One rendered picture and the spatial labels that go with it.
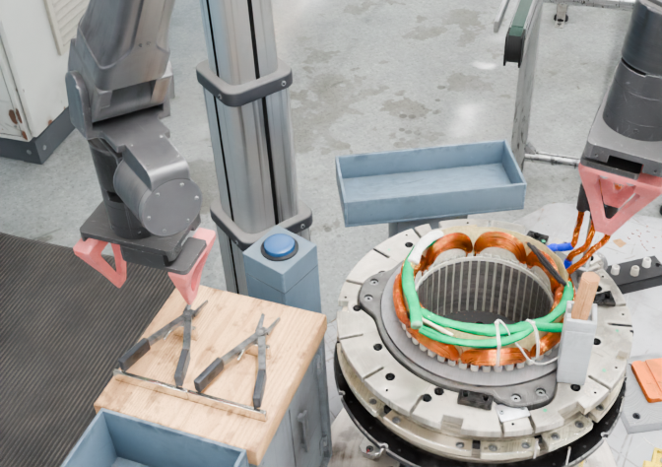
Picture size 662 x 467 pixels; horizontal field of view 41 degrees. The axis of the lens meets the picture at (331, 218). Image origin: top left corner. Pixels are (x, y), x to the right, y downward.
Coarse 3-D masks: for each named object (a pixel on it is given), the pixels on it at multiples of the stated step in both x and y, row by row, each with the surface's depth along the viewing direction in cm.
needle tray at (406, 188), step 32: (352, 160) 128; (384, 160) 128; (416, 160) 129; (448, 160) 130; (480, 160) 130; (512, 160) 125; (352, 192) 127; (384, 192) 127; (416, 192) 127; (448, 192) 120; (480, 192) 121; (512, 192) 121; (352, 224) 122; (416, 224) 125
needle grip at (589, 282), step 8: (584, 272) 83; (592, 272) 83; (584, 280) 82; (592, 280) 82; (584, 288) 83; (592, 288) 82; (576, 296) 84; (584, 296) 83; (592, 296) 83; (576, 304) 84; (584, 304) 84; (576, 312) 85; (584, 312) 85
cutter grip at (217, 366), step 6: (216, 360) 95; (222, 360) 95; (210, 366) 94; (216, 366) 94; (222, 366) 95; (204, 372) 94; (210, 372) 94; (216, 372) 95; (198, 378) 93; (204, 378) 93; (210, 378) 94; (198, 384) 93; (204, 384) 94; (198, 390) 93
